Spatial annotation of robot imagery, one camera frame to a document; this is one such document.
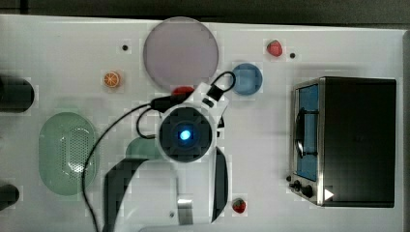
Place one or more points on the blue bowl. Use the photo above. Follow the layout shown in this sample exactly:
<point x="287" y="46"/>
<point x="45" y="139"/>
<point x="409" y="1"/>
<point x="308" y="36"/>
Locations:
<point x="248" y="79"/>

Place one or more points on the red strawberry toy near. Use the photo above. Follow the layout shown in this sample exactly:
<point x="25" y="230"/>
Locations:
<point x="239" y="205"/>

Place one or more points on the black toaster oven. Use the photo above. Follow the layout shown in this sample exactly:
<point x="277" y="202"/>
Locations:
<point x="344" y="142"/>

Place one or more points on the teal green cup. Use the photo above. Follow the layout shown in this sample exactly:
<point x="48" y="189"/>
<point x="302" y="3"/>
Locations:
<point x="141" y="148"/>

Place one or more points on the green oval strainer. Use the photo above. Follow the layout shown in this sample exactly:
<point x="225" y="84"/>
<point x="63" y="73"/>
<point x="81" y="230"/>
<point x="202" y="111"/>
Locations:
<point x="65" y="141"/>

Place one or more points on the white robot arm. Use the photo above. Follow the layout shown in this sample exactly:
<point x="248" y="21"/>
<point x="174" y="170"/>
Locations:
<point x="188" y="183"/>

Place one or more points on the black cylinder cup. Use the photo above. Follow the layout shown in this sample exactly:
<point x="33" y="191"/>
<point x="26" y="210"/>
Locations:
<point x="9" y="195"/>

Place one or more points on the orange slice toy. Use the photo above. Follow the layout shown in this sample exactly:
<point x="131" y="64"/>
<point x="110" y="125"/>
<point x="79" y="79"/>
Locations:
<point x="112" y="79"/>

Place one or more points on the red strawberry toy far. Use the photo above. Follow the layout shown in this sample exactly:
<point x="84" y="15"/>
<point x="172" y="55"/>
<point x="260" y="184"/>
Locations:
<point x="274" y="48"/>

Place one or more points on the grey round plate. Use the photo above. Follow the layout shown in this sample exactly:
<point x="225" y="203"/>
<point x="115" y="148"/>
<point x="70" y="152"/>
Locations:
<point x="180" y="51"/>

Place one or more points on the red strawberry toy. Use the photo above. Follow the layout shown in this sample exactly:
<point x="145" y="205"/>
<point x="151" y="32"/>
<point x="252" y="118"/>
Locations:
<point x="274" y="48"/>
<point x="239" y="205"/>

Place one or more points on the red ketchup bottle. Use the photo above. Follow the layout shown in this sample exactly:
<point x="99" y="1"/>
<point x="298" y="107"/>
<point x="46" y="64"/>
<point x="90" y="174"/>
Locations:
<point x="182" y="90"/>

